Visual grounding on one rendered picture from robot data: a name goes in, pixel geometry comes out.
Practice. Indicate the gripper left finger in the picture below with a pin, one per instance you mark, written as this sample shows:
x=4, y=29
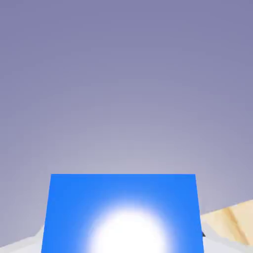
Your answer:
x=25, y=245

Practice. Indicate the small blue cube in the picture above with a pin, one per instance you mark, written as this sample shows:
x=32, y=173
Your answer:
x=79, y=197

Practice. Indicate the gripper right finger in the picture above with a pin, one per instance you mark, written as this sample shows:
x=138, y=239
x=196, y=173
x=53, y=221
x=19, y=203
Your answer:
x=219, y=244

